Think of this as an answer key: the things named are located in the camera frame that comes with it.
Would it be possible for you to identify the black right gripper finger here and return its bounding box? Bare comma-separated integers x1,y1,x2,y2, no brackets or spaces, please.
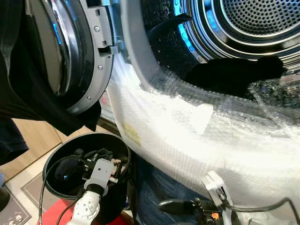
159,201,197,214

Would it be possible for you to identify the white front-load washing machine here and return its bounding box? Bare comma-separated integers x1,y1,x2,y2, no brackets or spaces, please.
107,0,300,221

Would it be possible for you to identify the blue denim cloth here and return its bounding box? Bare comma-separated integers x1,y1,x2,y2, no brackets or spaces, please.
134,157,209,225

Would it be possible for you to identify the black round bucket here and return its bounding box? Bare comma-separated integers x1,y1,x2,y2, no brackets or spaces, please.
42,133,135,225

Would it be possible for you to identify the clear bubble wrap sheet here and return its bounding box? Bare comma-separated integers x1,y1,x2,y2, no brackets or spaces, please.
108,56,300,214

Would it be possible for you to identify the red stool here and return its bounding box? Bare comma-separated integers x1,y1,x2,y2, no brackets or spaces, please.
37,197,136,225

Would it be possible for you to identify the dark navy garment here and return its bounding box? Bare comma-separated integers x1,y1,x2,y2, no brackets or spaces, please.
0,117,30,165

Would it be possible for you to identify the grey patterned floor mat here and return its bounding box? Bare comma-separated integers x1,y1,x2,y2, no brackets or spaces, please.
0,171,52,225

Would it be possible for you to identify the black shoe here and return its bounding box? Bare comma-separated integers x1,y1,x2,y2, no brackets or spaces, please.
0,187,11,212

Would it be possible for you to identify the grey round washer door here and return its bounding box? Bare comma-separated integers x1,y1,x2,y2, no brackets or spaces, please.
23,0,116,116

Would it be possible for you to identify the grey door hinge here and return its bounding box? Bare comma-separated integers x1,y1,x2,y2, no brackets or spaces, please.
104,38,125,56

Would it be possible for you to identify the grey rubber door seal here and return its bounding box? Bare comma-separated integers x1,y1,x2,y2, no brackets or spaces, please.
120,0,197,97

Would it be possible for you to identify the black garment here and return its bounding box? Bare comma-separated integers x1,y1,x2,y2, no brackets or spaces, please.
184,55,287,100

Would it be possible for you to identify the black drum paddle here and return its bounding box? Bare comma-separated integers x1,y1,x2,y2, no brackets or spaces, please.
147,13,194,50

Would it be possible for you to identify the perforated steel washer drum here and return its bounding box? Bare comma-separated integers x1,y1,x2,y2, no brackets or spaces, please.
141,0,300,94

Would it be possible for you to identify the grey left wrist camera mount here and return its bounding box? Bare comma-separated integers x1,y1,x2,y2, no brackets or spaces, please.
86,158,116,189

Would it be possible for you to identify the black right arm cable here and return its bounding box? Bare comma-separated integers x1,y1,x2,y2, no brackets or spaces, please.
219,197,300,225

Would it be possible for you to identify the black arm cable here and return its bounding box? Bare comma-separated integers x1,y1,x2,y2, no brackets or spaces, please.
219,197,300,225
39,154,85,225

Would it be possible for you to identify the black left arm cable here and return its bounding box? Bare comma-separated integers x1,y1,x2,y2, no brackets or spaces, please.
39,154,85,225

